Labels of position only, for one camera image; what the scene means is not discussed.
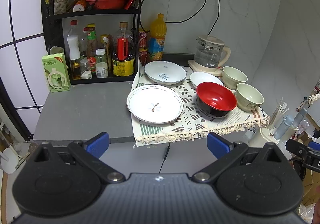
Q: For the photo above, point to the oil bottle white sleeve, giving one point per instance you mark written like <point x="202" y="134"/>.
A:
<point x="74" y="52"/>

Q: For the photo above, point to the large brown-rimmed white plate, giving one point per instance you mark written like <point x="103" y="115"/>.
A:
<point x="154" y="104"/>

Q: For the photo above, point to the large soy sauce bottle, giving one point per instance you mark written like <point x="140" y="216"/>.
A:
<point x="123" y="58"/>

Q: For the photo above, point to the red soda can upper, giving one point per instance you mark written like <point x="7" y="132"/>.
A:
<point x="143" y="36"/>

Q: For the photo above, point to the black metal kitchen rack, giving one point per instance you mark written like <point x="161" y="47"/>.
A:
<point x="60" y="14"/>

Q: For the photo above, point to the pale green bowl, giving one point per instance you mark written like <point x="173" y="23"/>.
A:
<point x="232" y="76"/>
<point x="248" y="97"/>

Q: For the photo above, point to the red and black bowl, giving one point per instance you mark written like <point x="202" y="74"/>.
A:
<point x="214" y="100"/>

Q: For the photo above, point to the pale green bowl front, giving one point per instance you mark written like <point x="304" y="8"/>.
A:
<point x="248" y="97"/>

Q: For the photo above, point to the orange juice bottle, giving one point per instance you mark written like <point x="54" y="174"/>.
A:
<point x="158" y="30"/>

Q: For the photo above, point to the yellow-capped seasoning bottle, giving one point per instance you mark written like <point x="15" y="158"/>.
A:
<point x="105" y="43"/>

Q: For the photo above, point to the white plate Sweet logo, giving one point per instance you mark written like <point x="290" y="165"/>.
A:
<point x="164" y="72"/>

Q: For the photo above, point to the green tea carton box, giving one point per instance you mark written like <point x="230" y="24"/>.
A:
<point x="56" y="72"/>

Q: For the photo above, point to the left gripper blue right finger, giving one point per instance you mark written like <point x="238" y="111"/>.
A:
<point x="217" y="145"/>

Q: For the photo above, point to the white utensil holder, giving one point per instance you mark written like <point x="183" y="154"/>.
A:
<point x="265" y="135"/>

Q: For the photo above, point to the red plastic basket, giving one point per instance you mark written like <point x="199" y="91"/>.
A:
<point x="107" y="4"/>

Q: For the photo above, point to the small white-capped bottle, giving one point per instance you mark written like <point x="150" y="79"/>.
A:
<point x="101" y="65"/>

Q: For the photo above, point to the glass electric kettle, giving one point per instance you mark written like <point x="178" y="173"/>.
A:
<point x="211" y="52"/>

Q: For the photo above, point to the small glass spice jar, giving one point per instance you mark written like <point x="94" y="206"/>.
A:
<point x="85" y="69"/>

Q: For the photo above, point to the patterned fringed table cloth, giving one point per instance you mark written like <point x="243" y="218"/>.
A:
<point x="192" y="123"/>

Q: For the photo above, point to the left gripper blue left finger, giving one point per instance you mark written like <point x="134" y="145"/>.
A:
<point x="97" y="145"/>

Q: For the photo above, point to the white plate Bakery logo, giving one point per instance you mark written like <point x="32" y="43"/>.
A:
<point x="197" y="78"/>

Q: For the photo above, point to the green-label sauce bottle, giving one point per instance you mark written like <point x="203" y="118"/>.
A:
<point x="92" y="46"/>

